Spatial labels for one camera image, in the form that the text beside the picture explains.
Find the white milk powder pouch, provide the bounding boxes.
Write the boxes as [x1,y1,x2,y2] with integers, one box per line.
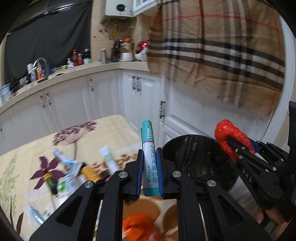
[65,174,86,195]

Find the white green tied packet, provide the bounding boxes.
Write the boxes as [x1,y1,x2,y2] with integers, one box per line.
[57,177,69,203]

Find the small white green tube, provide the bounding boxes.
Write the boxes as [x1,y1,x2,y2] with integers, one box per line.
[99,146,120,176]

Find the white kitchen cabinets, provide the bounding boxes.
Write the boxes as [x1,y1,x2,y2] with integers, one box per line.
[1,70,271,154]

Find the teal white tube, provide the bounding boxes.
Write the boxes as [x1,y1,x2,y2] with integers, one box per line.
[140,120,160,196]

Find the steel thermos bottle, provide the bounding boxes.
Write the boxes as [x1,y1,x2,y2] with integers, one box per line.
[101,48,107,64]

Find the orange plastic bag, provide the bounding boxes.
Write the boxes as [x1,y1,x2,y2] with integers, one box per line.
[122,213,161,241]
[214,120,255,162]

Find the white blue snack packet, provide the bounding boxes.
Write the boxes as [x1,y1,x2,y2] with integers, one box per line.
[53,149,82,176]

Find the black window curtain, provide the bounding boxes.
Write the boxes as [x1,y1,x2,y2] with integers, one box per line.
[4,1,93,86]

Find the white water heater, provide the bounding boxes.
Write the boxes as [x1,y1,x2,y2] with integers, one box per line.
[105,0,133,18]

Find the beige plaid hanging cloth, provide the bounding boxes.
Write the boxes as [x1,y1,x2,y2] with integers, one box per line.
[147,1,285,116]

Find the red white rice cooker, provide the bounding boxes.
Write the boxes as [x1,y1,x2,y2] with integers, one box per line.
[134,41,148,62]

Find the black knife block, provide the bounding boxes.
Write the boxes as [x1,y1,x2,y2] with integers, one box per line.
[111,40,120,63]

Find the dark green glass bottle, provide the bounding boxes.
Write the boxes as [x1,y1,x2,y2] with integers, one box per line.
[43,172,58,195]

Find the chrome sink faucet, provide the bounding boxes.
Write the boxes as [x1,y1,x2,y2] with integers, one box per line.
[33,57,49,79]

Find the white detergent bottle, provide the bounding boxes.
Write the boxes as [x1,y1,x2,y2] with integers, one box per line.
[27,63,37,82]

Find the floral beige tablecloth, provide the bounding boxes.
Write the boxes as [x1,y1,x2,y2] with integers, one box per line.
[0,114,181,241]

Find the light blue tube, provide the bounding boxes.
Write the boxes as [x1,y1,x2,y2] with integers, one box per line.
[27,205,44,225]

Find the black lined trash bin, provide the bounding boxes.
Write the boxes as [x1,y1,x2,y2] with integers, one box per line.
[162,135,238,191]

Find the orange plastic bag on table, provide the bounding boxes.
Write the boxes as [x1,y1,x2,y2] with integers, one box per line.
[122,213,161,241]

